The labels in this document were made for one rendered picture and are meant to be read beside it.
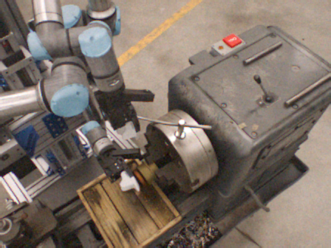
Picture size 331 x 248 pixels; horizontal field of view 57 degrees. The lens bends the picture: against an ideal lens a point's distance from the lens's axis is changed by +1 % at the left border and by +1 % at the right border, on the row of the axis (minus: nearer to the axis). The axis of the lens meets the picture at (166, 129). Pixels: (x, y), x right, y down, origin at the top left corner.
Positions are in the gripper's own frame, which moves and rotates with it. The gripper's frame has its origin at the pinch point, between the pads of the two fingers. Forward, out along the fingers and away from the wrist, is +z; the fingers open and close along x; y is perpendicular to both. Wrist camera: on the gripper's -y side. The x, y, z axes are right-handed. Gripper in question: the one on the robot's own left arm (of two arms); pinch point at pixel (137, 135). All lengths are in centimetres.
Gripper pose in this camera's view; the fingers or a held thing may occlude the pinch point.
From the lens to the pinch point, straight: 97.5
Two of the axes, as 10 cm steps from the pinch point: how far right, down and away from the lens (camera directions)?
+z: 2.1, 7.5, 6.3
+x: 5.4, 4.4, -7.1
